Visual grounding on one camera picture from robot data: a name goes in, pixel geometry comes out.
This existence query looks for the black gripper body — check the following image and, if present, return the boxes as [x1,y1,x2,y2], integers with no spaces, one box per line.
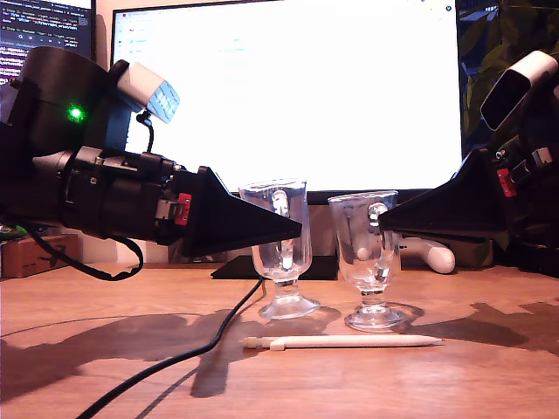
[60,147,201,246]

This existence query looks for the small footed glass cup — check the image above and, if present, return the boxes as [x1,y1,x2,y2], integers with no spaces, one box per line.
[327,190,410,333]
[238,177,322,321]

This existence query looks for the white pen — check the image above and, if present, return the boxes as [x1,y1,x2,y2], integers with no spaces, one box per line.
[243,334,443,352]

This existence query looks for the white game controller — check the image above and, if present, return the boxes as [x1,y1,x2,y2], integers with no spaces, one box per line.
[397,237,456,275]

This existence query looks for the brown cardboard box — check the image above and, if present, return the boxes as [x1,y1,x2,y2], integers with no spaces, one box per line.
[0,233,80,279]

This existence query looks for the large black computer monitor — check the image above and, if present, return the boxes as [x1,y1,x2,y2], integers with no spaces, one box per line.
[111,0,465,281]

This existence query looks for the green leafy plant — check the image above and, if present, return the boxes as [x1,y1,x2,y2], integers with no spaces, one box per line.
[458,0,559,149]

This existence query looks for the dark screen computer monitor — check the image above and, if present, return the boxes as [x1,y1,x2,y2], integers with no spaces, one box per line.
[0,0,97,88]

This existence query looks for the thin black camera cable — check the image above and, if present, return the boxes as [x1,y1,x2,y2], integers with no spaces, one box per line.
[135,110,156,154]

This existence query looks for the thick black table cable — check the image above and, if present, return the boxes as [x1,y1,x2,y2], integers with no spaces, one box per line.
[76,272,268,419]

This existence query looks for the gripper white camera box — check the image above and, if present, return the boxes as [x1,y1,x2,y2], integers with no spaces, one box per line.
[115,60,182,126]
[480,50,559,132]

